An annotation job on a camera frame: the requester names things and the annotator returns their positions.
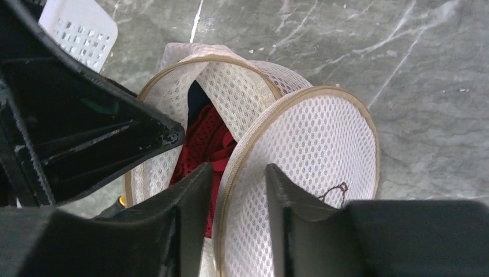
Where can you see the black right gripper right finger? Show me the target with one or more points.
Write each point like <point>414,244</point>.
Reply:
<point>374,237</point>

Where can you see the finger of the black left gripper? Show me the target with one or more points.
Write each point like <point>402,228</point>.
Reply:
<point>66,131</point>

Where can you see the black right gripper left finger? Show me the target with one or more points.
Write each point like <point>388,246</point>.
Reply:
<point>161,236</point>

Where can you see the white mesh laundry bag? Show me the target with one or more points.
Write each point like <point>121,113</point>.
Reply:
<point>323,138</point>

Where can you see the red lace bra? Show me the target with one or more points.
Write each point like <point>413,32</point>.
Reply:
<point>207,140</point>

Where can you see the navy blue bra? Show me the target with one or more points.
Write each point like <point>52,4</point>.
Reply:
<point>197,101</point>

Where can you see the small yellow black screwdriver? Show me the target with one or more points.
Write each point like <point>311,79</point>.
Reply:
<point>115,208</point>

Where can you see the white plastic basket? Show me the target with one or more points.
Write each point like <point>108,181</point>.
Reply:
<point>82,28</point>

